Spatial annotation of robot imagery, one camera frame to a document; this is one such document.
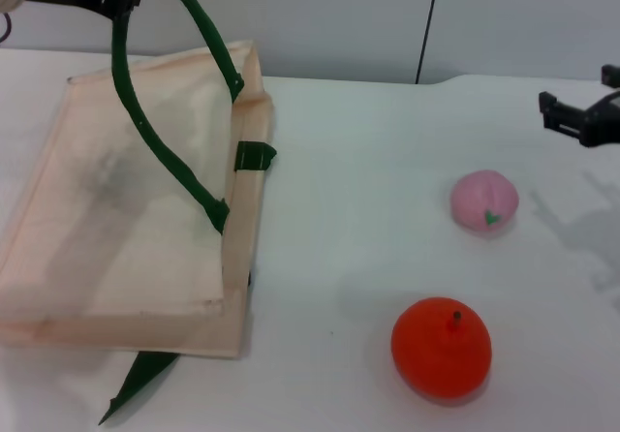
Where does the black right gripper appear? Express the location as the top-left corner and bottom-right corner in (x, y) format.
(538, 63), (620, 149)

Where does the pink toy peach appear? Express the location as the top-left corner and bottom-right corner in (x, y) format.
(449, 170), (521, 235)

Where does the white handbag with green handles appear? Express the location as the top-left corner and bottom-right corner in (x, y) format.
(0, 0), (279, 426)

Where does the orange toy fruit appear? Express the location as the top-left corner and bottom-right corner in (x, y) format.
(390, 296), (493, 408)

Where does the left arm cable with plug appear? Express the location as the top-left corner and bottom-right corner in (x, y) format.
(0, 10), (16, 45)

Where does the thin dark hanging cable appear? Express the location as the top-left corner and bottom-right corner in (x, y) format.
(415, 0), (443, 85)

